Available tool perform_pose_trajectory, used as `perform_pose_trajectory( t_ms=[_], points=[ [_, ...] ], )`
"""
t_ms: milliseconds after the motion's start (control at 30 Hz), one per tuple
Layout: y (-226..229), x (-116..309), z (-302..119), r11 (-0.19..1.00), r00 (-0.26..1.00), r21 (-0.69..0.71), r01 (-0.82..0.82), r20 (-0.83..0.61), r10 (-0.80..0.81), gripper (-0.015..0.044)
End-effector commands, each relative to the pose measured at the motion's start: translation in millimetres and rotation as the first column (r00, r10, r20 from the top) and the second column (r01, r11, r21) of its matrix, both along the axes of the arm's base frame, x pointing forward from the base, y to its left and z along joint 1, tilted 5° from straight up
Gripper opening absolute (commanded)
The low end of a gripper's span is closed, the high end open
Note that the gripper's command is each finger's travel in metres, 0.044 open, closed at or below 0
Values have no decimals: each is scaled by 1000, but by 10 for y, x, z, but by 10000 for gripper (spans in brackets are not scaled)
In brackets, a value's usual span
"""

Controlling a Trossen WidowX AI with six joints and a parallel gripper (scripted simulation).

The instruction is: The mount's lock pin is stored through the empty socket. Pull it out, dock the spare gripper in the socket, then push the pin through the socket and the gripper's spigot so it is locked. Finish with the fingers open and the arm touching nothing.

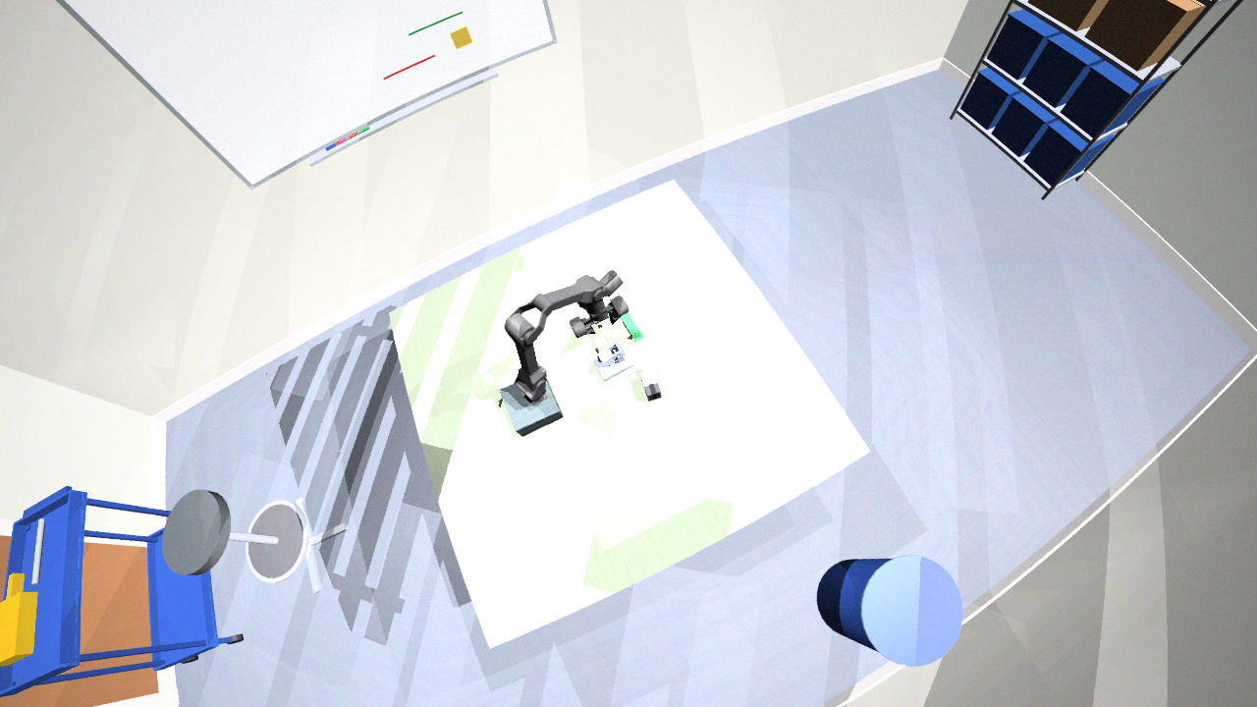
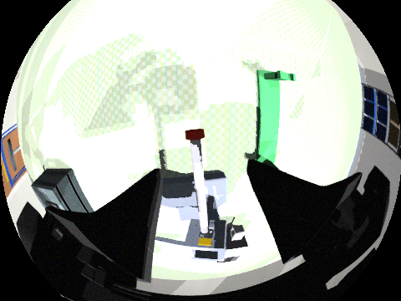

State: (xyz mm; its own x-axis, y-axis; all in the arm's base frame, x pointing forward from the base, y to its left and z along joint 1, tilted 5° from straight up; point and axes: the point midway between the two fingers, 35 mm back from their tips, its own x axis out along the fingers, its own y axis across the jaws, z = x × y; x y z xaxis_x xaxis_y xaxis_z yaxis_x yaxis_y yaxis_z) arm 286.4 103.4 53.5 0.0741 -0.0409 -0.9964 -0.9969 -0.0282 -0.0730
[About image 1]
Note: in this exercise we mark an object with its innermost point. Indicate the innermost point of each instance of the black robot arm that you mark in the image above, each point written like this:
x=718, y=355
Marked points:
x=587, y=292

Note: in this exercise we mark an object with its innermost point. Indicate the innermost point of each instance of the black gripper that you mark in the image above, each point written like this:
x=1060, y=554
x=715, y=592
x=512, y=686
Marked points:
x=616, y=308

